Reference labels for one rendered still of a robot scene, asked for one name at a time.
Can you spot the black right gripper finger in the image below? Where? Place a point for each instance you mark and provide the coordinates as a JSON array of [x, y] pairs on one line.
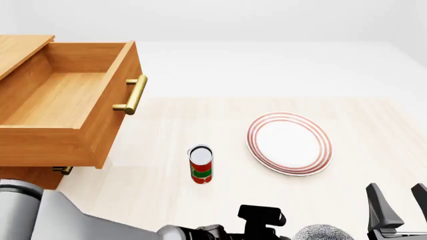
[[380, 212], [421, 200]]

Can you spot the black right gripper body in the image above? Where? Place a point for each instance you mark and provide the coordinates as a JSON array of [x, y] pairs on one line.
[[400, 235]]

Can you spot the silver-grey left robot arm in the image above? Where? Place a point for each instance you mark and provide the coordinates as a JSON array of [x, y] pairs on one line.
[[66, 220]]

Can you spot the grey patterned black bowl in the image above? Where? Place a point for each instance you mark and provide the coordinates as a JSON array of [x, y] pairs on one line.
[[322, 232]]

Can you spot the open wooden drawer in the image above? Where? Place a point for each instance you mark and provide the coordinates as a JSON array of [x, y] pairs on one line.
[[60, 100]]

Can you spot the wooden cabinet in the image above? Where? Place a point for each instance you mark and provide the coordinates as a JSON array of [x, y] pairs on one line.
[[20, 48]]

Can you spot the white plate with red rings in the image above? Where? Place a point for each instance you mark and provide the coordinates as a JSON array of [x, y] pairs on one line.
[[289, 143]]

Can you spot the red and green tin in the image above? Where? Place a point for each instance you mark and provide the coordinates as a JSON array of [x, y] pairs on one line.
[[201, 165]]

